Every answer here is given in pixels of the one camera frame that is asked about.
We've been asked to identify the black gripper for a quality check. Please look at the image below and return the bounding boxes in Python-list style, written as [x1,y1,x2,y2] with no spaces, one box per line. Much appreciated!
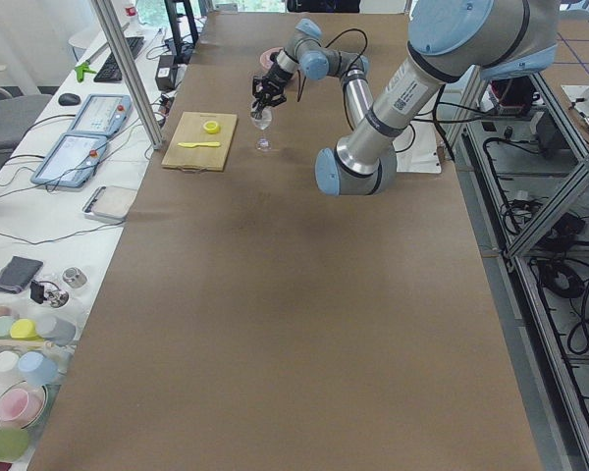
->
[251,66,294,111]

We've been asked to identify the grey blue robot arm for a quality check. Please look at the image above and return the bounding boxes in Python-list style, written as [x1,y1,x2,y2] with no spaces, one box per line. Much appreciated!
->
[251,1,560,195]

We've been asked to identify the clear wine glass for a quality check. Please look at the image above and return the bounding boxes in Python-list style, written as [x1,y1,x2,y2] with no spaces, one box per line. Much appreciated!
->
[251,107,273,151]

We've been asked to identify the yellow lemon slice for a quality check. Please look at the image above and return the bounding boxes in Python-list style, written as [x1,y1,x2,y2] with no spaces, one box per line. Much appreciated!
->
[202,120,221,134]

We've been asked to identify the yellow plastic knife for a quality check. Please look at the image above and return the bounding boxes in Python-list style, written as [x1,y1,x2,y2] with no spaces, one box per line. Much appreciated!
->
[177,141,221,148]

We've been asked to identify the bamboo cutting board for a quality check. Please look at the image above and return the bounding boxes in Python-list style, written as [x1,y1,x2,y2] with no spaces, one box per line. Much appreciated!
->
[161,112,238,172]

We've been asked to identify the black power adapter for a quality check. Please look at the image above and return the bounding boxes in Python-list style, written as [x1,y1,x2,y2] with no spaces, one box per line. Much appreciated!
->
[155,54,178,91]

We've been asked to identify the black keyboard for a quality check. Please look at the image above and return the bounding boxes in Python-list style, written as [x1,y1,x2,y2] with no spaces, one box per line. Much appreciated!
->
[92,36,146,83]

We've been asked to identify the upper teach pendant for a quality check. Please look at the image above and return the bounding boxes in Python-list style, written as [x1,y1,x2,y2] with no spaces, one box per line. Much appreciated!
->
[69,94,132,137]

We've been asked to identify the teach pendant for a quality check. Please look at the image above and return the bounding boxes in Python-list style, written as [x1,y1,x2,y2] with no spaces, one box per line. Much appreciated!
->
[69,94,132,137]
[30,132,108,190]

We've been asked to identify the white tray box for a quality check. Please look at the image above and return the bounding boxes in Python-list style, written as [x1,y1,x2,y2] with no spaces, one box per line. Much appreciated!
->
[81,185,137,224]

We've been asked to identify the black computer mouse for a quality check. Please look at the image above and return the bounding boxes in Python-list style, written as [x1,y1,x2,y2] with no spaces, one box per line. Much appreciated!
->
[58,93,81,106]

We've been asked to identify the lower teach pendant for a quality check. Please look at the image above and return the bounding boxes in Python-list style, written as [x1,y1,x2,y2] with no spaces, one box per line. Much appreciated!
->
[30,132,108,190]

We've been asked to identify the small steel cup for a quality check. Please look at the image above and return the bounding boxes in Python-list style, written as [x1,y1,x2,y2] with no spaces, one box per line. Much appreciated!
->
[62,267,87,289]

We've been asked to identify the grey folded cloth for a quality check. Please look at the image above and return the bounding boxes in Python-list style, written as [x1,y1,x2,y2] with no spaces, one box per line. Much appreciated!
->
[0,256,43,293]

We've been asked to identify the yellow plastic cup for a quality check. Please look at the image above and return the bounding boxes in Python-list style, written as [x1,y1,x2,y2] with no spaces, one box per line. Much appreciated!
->
[9,318,40,340]

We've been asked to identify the blue plastic cup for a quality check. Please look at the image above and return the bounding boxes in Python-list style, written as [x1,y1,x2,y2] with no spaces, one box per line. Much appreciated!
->
[18,351,59,386]

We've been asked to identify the green plastic plate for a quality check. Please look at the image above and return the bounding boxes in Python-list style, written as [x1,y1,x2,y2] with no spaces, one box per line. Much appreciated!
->
[0,427,30,463]

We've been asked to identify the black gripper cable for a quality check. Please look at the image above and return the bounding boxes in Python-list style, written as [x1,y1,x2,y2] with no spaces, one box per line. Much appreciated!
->
[294,27,453,163]

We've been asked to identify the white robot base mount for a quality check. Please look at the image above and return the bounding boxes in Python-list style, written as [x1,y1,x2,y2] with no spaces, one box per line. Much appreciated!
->
[393,122,441,174]

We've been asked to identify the green handled tool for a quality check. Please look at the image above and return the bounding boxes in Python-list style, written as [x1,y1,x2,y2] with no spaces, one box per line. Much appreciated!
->
[74,42,109,82]

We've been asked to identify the aluminium frame post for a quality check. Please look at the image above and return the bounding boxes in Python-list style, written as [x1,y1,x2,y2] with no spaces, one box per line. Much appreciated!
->
[91,0,163,150]

